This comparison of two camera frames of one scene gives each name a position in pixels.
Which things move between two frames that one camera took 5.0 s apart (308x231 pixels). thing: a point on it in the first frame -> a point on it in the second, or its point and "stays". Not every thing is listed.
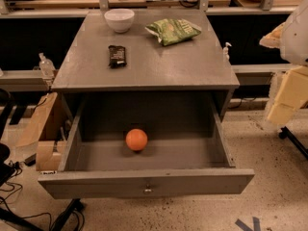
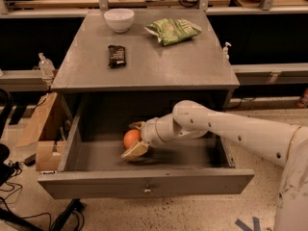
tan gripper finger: x=273 y=38 -> x=158 y=130
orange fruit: x=136 y=140 stays
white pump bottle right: x=226 y=56 stays
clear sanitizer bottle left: x=46 y=66 stays
